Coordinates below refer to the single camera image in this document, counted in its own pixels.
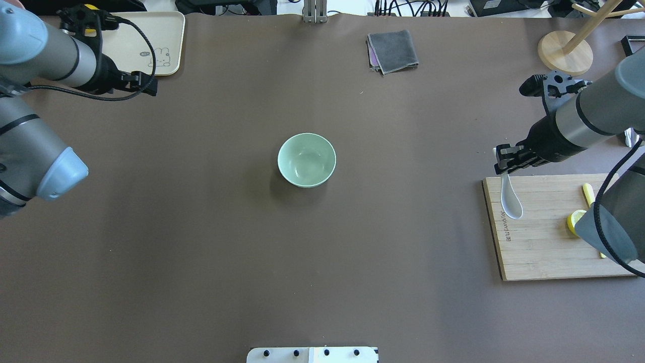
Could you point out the white ceramic spoon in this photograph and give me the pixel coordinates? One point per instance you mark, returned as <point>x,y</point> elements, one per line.
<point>510,202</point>

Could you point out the cream tray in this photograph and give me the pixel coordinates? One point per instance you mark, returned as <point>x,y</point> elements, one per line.
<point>130,52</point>

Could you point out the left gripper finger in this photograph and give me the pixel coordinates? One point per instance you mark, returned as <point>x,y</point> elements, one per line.
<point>150,89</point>
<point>136,77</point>

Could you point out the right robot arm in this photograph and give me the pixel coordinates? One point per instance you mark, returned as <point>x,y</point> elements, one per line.
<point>581,115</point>

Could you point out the aluminium frame post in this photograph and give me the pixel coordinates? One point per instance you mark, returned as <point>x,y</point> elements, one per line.
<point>315,11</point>

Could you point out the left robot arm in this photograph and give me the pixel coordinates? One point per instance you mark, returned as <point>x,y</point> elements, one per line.
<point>36,56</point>

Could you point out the light green bowl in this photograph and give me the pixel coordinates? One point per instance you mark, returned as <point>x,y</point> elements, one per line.
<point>306,160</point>

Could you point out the lemon half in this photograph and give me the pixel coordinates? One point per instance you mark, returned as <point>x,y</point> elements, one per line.
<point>573,219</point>

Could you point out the wooden cutting board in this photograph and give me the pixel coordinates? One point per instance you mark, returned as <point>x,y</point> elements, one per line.
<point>540,246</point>

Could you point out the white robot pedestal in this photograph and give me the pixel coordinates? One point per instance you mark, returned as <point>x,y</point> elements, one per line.
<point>348,353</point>

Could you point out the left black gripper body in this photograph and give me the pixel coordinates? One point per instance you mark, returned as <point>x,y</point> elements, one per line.
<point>104,74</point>

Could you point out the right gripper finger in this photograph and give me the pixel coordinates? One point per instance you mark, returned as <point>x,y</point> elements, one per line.
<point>508,166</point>
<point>507,151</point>

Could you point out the wooden cup stand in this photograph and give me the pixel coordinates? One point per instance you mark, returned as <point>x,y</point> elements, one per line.
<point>570,53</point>

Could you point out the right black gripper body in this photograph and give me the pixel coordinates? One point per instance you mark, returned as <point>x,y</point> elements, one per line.
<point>545,139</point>

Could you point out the grey folded cloth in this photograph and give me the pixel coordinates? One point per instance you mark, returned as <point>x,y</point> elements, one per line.
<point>391,52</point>

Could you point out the yellow plastic knife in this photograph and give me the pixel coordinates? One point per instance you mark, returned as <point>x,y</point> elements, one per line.
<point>589,194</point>

